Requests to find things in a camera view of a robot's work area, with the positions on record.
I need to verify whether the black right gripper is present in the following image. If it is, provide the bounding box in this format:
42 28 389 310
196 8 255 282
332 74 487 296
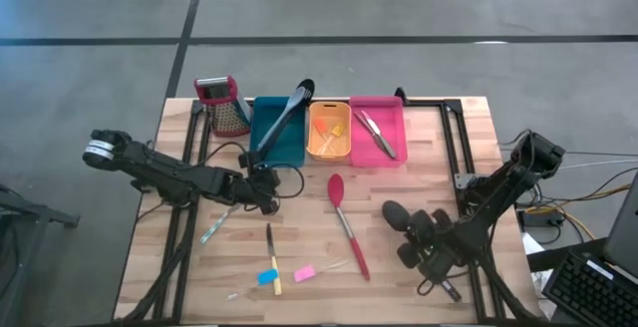
397 207 468 284

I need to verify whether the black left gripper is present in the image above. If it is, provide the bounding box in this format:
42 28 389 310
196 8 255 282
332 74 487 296
231 151 282 217

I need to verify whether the black plastic spoon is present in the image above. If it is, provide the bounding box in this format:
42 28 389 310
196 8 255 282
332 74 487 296
381 199 464 303

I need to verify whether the grey-blue silicone spoon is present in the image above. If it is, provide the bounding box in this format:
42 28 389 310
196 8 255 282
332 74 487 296
251 78 316 164

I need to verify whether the orange spatula clear handle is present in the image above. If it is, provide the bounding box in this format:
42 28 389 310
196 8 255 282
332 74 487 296
313 117 336 155

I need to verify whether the yellow-handled knife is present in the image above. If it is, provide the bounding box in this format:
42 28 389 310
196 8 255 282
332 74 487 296
265 222 283 297

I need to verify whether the light blue-handled knife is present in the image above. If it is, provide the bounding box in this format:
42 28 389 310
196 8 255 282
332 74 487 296
199 203 242 245

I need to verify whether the yellow spatula clear handle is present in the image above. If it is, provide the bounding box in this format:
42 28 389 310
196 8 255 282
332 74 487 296
317 121 347 156

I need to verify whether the green-handled knife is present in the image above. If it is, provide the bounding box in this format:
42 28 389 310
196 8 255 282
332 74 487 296
359 109 399 161

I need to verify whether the blue spatula clear handle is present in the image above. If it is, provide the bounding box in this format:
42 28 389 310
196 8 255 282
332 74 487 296
225 267 280 302

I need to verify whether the teal plastic bin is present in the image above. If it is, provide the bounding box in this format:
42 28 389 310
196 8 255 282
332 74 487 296
247 95 308 167

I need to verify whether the orange plastic bin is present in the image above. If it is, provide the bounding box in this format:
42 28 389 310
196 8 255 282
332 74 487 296
305 100 353 163

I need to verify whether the red spoon steel neck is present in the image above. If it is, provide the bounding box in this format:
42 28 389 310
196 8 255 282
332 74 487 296
327 172 372 282

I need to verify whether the white paper sheet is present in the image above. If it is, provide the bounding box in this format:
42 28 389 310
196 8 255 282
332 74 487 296
520 231 555 318

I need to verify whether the black power box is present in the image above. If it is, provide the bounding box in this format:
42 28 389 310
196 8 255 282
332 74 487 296
517 209 564 232

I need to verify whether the pink plastic bin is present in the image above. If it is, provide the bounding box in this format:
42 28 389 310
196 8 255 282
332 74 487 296
348 95 409 168

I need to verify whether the black computer keyboard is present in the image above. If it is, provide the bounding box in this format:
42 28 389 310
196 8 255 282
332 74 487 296
541 251 638 327

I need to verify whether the dark grey laptop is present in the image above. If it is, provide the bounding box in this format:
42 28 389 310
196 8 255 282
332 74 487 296
600 170 638 279

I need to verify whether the grey side table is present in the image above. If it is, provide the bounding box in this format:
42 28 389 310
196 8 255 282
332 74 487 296
0 184 81 327

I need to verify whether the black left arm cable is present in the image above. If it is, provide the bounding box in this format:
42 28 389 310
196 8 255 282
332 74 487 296
196 140 306 201

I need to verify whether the steel box grater red handle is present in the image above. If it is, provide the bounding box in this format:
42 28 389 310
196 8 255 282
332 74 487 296
192 75 252 138

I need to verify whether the grey metal base plate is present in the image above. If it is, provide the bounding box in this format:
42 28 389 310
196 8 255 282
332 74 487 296
454 172 480 191

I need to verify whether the pink spatula clear handle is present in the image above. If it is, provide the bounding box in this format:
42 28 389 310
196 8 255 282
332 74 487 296
293 258 351 284

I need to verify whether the black aluminium rig frame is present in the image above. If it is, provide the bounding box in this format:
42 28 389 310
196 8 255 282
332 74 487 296
149 87 542 324

